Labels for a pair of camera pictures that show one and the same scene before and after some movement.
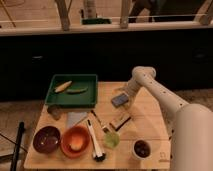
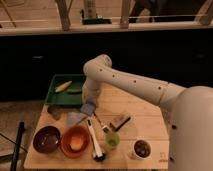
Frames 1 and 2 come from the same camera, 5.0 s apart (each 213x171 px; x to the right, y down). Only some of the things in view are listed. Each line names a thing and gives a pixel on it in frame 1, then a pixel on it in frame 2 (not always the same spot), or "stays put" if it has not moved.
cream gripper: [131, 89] -> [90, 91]
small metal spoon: [98, 119] stays put
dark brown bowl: [46, 139] stays put
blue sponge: [119, 100] -> [88, 108]
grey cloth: [74, 117] stays put
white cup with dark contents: [142, 149] stays put
